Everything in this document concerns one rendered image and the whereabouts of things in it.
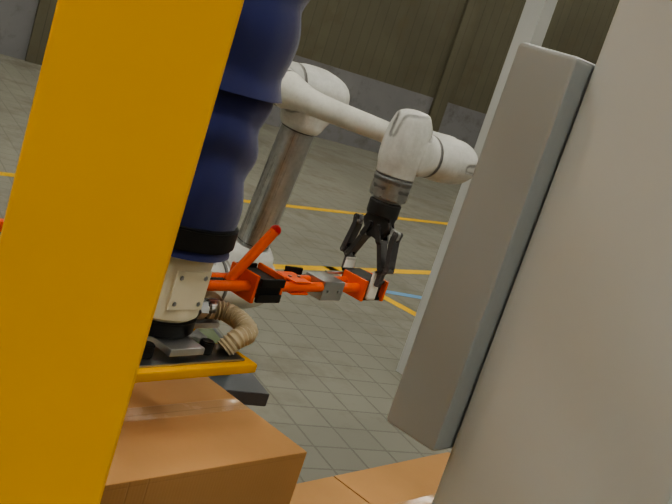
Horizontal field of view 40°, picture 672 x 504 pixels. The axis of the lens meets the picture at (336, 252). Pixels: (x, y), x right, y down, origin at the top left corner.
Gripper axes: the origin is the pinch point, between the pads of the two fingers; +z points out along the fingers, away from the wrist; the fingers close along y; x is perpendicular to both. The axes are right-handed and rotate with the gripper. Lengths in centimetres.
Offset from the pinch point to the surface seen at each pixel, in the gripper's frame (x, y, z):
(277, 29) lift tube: -60, 13, -49
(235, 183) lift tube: -57, 11, -22
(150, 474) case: -67, 22, 28
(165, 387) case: -43, -7, 28
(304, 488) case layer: 25, -14, 68
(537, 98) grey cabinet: -110, 95, -51
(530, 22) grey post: 280, -160, -93
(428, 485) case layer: 70, -3, 68
